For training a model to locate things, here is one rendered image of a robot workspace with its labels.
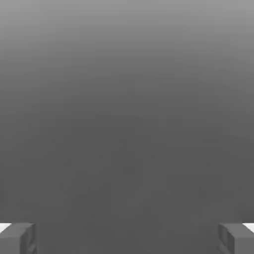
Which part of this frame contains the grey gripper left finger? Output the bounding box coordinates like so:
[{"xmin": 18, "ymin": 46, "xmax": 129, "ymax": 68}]
[{"xmin": 0, "ymin": 222, "xmax": 38, "ymax": 254}]

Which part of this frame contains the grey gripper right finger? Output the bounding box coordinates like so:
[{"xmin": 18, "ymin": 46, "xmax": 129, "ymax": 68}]
[{"xmin": 217, "ymin": 222, "xmax": 254, "ymax": 254}]

